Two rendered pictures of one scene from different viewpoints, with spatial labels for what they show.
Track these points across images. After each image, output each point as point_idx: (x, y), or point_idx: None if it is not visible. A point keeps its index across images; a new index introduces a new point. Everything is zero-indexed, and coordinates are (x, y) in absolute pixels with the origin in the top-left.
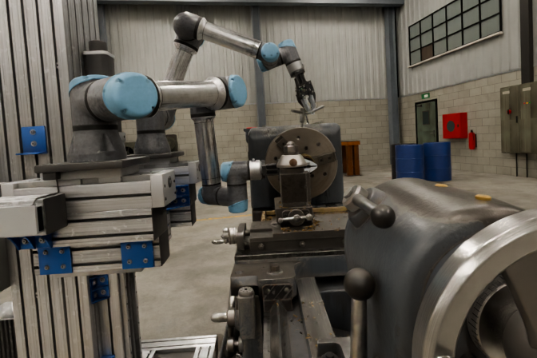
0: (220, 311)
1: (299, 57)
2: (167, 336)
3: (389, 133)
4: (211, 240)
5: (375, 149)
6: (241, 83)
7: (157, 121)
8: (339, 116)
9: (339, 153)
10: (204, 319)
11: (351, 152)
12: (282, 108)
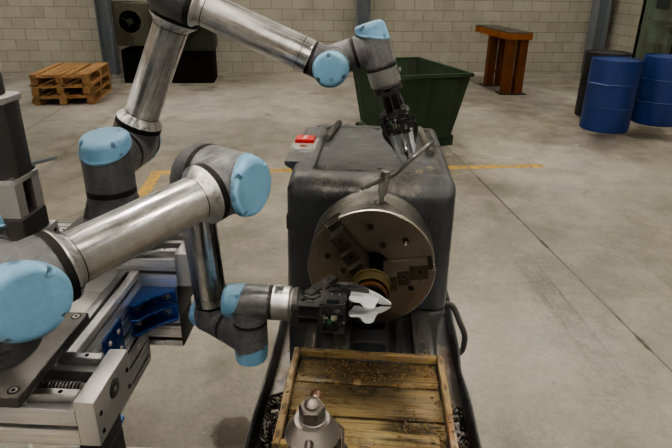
0: (249, 372)
1: (393, 61)
2: (168, 409)
3: (591, 15)
4: (254, 221)
5: (559, 42)
6: (259, 172)
7: (120, 179)
8: None
9: (446, 235)
10: (225, 385)
11: (513, 52)
12: None
